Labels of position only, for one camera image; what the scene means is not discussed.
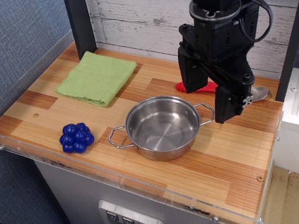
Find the red handled metal spoon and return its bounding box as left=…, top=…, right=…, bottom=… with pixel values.
left=175, top=81, right=269, bottom=102

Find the green cloth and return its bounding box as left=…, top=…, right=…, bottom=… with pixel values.
left=55, top=52, right=137, bottom=107

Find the blue toy grape cluster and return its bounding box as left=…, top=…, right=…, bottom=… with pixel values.
left=59, top=122, right=95, bottom=154

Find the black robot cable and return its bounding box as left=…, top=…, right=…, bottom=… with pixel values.
left=235, top=0, right=276, bottom=45

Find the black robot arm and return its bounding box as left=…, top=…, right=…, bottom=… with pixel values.
left=178, top=0, right=273, bottom=124

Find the dark left frame post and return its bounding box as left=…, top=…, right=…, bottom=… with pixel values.
left=64, top=0, right=97, bottom=60

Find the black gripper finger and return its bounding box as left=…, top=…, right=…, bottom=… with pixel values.
left=215, top=78, right=253, bottom=124
left=178, top=42, right=208, bottom=93

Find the dark frame post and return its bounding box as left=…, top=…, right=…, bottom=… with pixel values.
left=264, top=0, right=299, bottom=102
left=64, top=0, right=97, bottom=60

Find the dark right frame post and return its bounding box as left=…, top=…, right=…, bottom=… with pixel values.
left=264, top=0, right=299, bottom=102

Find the stainless steel pot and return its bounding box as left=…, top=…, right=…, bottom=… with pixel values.
left=108, top=95, right=215, bottom=161

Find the grey toy fridge cabinet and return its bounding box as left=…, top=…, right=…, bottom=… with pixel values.
left=32, top=137, right=247, bottom=224

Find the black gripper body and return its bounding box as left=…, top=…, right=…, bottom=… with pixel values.
left=179, top=9, right=259, bottom=85

